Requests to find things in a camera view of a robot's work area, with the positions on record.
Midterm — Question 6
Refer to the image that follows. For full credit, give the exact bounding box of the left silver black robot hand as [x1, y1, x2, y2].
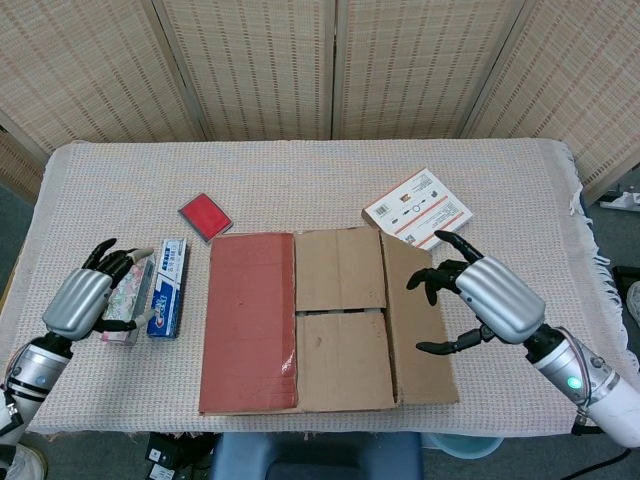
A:
[41, 237, 161, 344]

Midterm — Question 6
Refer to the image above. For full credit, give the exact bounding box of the blue chair seat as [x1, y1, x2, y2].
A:
[209, 430, 425, 480]

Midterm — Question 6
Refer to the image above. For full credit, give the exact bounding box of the large red cardboard box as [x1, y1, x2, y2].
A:
[198, 225, 460, 416]

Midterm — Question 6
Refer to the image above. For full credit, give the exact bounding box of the light blue bucket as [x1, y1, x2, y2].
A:
[422, 432, 505, 460]

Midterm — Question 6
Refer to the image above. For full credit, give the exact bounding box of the black floor object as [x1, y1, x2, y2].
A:
[610, 264, 640, 289]

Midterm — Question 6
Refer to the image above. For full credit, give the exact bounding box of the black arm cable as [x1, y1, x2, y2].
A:
[571, 409, 604, 437]

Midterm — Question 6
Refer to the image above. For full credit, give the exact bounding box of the grey white shoe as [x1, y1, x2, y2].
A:
[0, 444, 49, 480]

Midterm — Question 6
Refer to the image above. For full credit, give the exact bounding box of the black floor device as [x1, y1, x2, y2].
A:
[144, 432, 221, 480]

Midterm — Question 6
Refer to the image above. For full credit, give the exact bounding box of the bamboo folding screen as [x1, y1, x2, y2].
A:
[0, 0, 640, 201]

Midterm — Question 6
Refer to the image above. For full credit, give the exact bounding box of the white orange product box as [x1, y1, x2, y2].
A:
[361, 167, 474, 252]

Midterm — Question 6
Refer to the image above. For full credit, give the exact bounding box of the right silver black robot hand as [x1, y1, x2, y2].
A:
[406, 229, 547, 356]

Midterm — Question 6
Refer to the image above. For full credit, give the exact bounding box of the red flat ink pad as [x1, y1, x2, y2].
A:
[177, 192, 235, 245]

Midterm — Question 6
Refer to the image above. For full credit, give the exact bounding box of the pink floral carton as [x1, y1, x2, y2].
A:
[101, 248, 157, 346]

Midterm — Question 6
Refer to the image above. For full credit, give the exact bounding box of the blue white toothpaste box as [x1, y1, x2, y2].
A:
[146, 238, 189, 340]

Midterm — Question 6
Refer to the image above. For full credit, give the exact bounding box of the beige woven tablecloth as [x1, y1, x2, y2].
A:
[24, 139, 626, 436]

